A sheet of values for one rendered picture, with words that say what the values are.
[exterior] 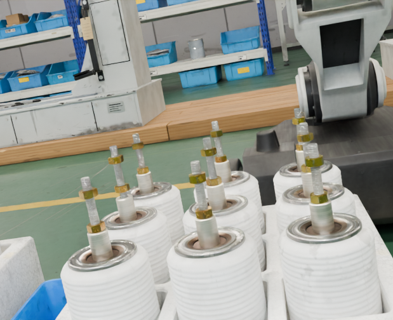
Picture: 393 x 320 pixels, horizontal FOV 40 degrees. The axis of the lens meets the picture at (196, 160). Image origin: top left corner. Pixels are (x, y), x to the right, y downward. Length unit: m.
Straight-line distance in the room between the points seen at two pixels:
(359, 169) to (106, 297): 0.64
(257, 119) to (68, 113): 0.96
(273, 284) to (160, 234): 0.16
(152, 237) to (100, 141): 2.08
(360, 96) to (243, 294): 0.80
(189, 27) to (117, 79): 6.33
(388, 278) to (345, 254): 0.10
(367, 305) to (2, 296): 0.54
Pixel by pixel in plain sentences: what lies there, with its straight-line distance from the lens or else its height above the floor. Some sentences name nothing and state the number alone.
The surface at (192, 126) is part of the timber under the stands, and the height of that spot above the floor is 0.06.
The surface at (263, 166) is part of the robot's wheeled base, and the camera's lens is 1.09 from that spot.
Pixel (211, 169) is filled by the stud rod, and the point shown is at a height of 0.30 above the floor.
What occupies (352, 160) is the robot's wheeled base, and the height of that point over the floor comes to 0.18.
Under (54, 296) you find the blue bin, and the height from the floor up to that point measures 0.09.
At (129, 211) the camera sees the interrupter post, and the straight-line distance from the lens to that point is 0.70.
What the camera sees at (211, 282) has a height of 0.23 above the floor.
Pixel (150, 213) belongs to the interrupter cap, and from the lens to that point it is 0.70.
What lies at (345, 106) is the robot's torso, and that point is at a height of 0.25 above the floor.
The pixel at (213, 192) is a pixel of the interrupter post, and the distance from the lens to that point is 0.67.
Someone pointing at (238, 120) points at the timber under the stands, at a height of 0.05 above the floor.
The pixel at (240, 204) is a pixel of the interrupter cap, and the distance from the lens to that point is 0.68.
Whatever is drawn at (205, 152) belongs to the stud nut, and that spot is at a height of 0.32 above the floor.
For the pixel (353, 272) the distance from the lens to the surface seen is 0.55.
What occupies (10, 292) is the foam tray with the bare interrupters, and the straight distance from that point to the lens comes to 0.91.
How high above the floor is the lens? 0.46
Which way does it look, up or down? 13 degrees down
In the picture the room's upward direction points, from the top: 10 degrees counter-clockwise
